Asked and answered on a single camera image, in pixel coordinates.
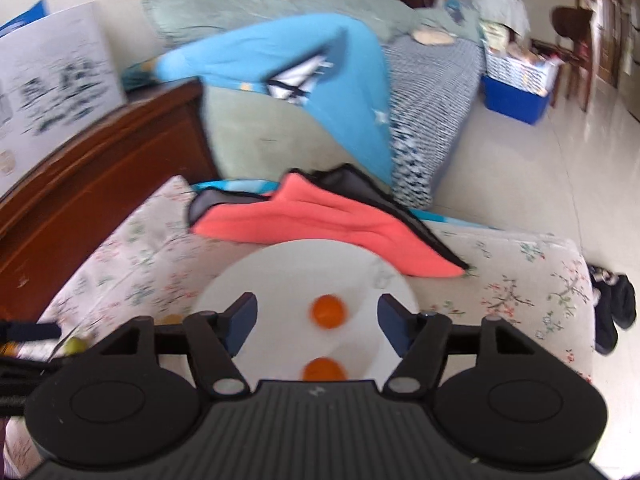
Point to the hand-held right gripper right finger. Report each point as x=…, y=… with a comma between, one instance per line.
x=394, y=324

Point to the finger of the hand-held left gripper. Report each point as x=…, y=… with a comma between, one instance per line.
x=20, y=367
x=30, y=331

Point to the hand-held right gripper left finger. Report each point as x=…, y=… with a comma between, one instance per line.
x=242, y=321

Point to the green round fruit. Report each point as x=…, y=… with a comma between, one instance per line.
x=75, y=346

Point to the orange tangerine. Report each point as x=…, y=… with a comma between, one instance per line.
x=327, y=311
x=325, y=371

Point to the white round plate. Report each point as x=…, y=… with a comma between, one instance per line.
x=300, y=275

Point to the yellow-brown round fruit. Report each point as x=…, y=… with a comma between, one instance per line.
x=171, y=319

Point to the floral bed sheet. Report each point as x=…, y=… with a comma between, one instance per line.
x=500, y=285

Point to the coral and black cloth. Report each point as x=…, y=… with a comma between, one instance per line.
x=320, y=215

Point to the sage green cushion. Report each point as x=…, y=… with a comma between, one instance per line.
x=260, y=140

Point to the dark socks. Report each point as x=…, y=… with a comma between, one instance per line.
x=612, y=305

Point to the blue patterned bed sheet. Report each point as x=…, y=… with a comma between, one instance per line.
x=430, y=100

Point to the white printed box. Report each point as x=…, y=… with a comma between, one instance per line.
x=55, y=85

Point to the blue plastic bin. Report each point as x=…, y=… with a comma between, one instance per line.
x=515, y=102

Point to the white basket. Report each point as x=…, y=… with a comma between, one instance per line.
x=520, y=71

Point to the beige round cushion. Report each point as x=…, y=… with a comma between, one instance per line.
x=432, y=36

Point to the green pillow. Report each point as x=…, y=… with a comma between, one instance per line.
x=210, y=12

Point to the green quilt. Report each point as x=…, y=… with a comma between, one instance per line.
x=370, y=7

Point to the dark wooden chair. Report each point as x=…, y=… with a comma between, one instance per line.
x=575, y=35

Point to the wooden door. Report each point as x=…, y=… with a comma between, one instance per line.
x=602, y=20

